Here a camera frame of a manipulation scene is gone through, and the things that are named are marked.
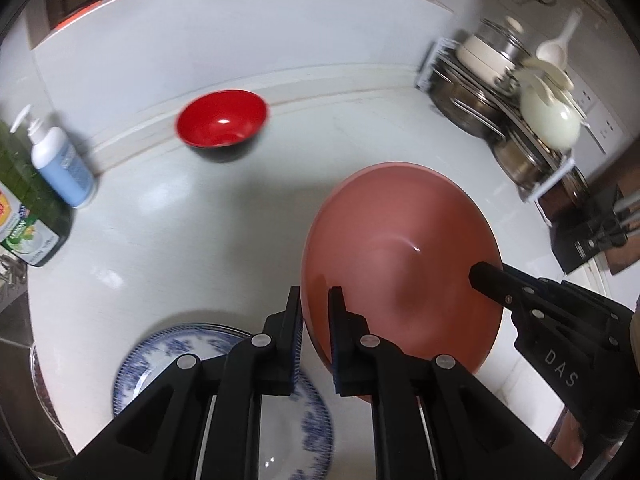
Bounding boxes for white rice spoon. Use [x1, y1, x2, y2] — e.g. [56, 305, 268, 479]
[535, 8, 582, 70]

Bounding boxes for glass lidded steel pot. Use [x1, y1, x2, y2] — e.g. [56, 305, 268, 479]
[476, 16, 530, 63]

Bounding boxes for metal strainer in sink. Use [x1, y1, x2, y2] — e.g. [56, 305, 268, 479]
[29, 344, 65, 434]

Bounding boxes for white enamel pot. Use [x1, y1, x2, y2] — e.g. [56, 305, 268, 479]
[456, 35, 515, 88]

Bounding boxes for cream ceramic pot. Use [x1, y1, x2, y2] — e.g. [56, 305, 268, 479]
[513, 68, 582, 153]

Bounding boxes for brown glass jar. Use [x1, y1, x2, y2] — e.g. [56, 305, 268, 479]
[538, 167, 590, 226]

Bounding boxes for blue white plate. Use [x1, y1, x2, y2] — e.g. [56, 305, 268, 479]
[112, 323, 334, 479]

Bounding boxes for steel pot upper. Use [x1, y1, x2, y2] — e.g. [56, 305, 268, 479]
[428, 66, 506, 144]

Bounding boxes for person right hand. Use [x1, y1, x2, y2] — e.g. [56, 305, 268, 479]
[547, 408, 584, 468]

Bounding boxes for steel pot lower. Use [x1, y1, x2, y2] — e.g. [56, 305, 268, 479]
[491, 128, 552, 191]

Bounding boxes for white pot rack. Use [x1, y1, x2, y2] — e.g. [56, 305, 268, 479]
[414, 38, 575, 202]

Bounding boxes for stainless steel sink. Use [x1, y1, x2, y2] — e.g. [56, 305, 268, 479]
[0, 254, 34, 348]

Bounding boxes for green dish soap bottle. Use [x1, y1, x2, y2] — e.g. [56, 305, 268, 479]
[1, 122, 72, 266]

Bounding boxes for white blue pump bottle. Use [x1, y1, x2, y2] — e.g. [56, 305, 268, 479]
[10, 105, 96, 209]

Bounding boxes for wall power outlets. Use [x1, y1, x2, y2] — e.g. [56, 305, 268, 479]
[573, 78, 627, 155]

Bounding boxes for pink bowl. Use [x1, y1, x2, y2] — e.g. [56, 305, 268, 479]
[300, 162, 502, 373]

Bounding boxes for black knife block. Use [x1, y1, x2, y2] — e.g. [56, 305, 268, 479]
[551, 184, 639, 274]

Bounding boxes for red black bowl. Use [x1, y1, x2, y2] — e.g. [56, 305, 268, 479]
[175, 89, 269, 164]

